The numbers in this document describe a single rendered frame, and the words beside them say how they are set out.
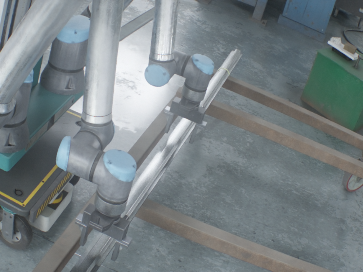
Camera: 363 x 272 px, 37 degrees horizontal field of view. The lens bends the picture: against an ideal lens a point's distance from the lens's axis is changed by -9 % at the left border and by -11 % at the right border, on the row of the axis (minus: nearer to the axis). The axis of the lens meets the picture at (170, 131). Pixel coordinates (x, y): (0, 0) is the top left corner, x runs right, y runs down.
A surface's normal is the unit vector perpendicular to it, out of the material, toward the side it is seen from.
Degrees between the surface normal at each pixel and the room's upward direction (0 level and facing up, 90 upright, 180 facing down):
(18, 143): 70
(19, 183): 0
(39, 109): 0
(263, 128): 90
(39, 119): 0
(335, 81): 90
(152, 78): 95
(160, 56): 88
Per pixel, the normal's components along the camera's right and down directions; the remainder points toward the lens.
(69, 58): 0.23, 0.57
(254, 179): 0.26, -0.82
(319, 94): -0.68, 0.22
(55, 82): -0.08, 0.17
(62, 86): 0.18, 0.24
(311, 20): -0.27, 0.44
